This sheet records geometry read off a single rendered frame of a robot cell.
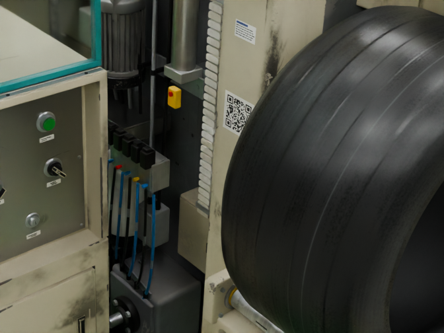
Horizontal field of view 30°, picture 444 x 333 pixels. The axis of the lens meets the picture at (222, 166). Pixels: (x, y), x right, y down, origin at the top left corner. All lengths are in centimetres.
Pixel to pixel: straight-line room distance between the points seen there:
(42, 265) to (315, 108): 70
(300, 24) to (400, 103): 34
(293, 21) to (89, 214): 60
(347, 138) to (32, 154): 66
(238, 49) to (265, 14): 10
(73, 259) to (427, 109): 83
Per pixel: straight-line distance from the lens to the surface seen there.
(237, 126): 148
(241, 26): 141
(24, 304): 165
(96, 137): 157
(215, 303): 153
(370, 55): 119
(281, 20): 136
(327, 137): 113
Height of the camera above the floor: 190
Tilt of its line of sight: 31 degrees down
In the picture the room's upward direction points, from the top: 4 degrees clockwise
